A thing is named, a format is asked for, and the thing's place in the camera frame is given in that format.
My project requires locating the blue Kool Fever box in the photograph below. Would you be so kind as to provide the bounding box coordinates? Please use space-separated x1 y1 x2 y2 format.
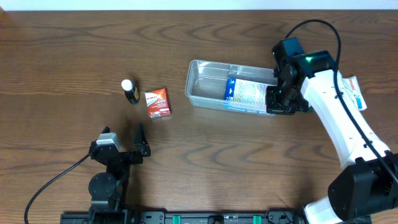
224 78 269 115

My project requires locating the white Panadol box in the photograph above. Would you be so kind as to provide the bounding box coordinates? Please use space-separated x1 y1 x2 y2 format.
342 76 367 111

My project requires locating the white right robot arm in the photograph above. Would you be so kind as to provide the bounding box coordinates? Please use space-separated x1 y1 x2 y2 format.
266 37 397 223

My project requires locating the clear plastic container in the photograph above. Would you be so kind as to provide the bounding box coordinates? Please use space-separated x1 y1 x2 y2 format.
185 60 277 113

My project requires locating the red orange small box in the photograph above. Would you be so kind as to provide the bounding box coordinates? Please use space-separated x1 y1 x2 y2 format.
145 88 172 118

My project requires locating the small white-capped dark bottle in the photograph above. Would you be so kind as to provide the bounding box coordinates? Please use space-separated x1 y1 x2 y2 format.
121 79 140 105

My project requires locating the black mounting rail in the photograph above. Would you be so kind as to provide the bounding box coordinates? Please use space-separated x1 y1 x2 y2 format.
60 210 373 224

